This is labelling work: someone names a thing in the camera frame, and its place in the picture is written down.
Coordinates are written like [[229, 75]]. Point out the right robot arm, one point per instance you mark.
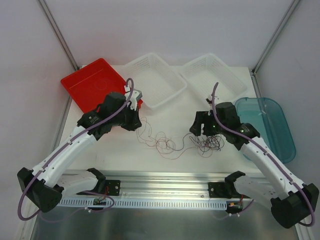
[[289, 199]]

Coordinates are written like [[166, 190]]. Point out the white perforated basket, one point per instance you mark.
[[203, 72], [158, 81]]

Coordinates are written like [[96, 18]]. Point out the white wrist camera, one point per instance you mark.
[[209, 100], [132, 96]]

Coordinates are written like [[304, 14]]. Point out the aluminium mounting rail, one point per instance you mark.
[[164, 185]]

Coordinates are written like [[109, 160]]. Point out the white slotted cable duct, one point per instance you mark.
[[135, 203]]

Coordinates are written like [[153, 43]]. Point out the teal translucent plastic tub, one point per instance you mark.
[[268, 118]]

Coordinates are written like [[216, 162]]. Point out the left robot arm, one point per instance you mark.
[[45, 184]]

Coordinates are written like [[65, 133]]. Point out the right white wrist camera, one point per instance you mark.
[[209, 100]]

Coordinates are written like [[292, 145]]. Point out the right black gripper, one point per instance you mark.
[[200, 124]]

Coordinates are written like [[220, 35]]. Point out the white perforated basket right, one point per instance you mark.
[[203, 72]]

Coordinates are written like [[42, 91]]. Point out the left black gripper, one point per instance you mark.
[[133, 119]]

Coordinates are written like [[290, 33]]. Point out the red plastic tray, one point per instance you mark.
[[89, 85]]

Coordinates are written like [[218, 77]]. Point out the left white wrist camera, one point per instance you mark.
[[132, 96]]

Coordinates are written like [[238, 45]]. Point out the white perforated basket left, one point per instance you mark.
[[158, 81]]

